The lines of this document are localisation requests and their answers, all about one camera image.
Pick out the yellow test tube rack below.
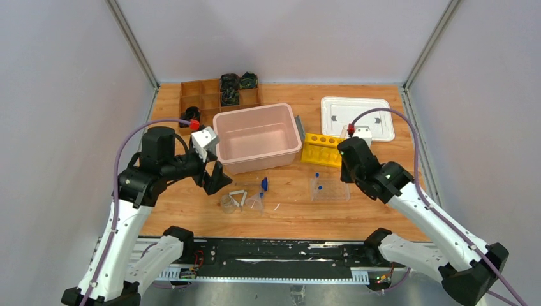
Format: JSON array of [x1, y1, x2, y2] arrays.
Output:
[[300, 133, 343, 168]]

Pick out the pink plastic bin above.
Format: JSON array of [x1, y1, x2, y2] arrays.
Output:
[[212, 103, 302, 175]]

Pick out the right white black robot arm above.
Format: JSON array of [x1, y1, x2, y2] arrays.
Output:
[[337, 137, 509, 305]]

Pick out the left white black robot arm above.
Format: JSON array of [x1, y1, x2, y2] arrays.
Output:
[[61, 126, 232, 305]]

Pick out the white clay triangle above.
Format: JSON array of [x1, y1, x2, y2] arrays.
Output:
[[228, 189, 248, 211]]

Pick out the small glass beaker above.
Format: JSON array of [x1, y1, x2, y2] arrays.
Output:
[[220, 194, 237, 214]]

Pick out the clear well plate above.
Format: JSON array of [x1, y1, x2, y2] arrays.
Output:
[[310, 177, 350, 202]]

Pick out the clear plastic funnel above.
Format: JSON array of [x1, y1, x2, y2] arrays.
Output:
[[244, 192, 265, 215]]

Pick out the blue capped glass rod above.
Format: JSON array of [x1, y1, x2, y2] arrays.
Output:
[[234, 177, 269, 193]]

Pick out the white plastic lid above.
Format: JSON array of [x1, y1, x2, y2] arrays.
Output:
[[320, 96, 395, 142]]

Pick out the brown compartment tray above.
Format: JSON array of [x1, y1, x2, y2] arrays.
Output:
[[179, 78, 262, 126]]

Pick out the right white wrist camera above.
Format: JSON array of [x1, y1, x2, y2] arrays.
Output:
[[346, 126, 373, 147]]

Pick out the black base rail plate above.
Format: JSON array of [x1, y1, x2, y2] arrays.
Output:
[[158, 238, 406, 285]]

